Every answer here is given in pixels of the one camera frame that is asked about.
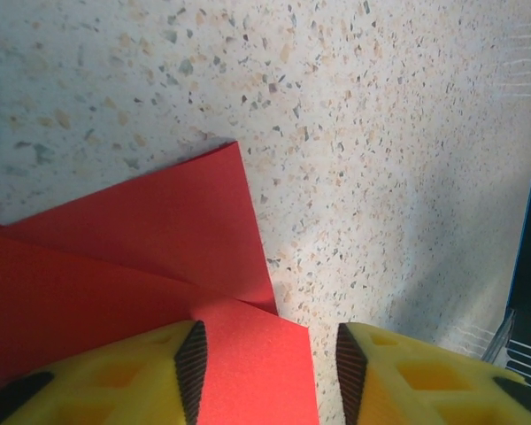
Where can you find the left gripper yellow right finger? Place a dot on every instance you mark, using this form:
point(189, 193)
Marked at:
point(425, 389)

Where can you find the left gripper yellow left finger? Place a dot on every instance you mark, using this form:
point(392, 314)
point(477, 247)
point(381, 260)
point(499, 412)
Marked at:
point(115, 385)

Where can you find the red square paper sheet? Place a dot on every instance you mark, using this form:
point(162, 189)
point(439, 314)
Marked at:
point(115, 265)

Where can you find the left aluminium frame post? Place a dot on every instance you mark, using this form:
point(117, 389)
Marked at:
point(497, 341)

